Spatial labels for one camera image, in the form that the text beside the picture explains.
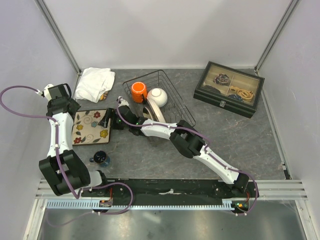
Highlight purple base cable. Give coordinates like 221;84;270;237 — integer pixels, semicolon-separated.
45;181;134;228

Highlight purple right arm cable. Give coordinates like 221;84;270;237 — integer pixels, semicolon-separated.
116;97;259;217

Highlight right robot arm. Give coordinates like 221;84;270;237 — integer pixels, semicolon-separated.
98;105;249;197

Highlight square floral plate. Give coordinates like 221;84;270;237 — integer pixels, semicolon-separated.
72;109;110;146

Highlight black wire dish rack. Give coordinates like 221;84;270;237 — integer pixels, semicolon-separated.
122;70;196;127

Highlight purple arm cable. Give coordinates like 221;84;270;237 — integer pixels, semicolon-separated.
116;97;259;217
0;85;83;200

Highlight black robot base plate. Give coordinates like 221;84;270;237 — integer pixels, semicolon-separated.
81;178;258;206

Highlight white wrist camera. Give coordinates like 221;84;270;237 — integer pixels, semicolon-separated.
117;96;130;107
41;83;54;101

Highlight small dark blue cup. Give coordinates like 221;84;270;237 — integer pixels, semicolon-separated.
89;150;111;167

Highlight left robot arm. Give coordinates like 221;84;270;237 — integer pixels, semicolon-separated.
39;83;110;197

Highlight white ceramic bowl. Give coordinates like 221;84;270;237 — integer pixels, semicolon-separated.
147;88;168;108

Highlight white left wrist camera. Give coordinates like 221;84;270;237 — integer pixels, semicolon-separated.
41;83;54;101

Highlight white crumpled cloth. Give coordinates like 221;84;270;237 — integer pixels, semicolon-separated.
74;67;116;103

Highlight blue slotted cable duct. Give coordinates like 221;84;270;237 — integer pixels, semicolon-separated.
46;199;235;211

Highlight orange plastic mug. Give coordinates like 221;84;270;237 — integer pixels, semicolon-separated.
131;81;148;103

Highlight aluminium frame rail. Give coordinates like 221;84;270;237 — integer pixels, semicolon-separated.
34;0;83;74

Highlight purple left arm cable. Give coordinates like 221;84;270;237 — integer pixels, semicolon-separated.
0;85;83;200

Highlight black glass-lid jewelry box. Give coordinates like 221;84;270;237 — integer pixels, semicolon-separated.
193;61;265;119

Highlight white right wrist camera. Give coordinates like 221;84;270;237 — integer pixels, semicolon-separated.
117;96;130;107

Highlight blue ringed round plate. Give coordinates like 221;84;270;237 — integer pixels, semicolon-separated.
147;98;166;123

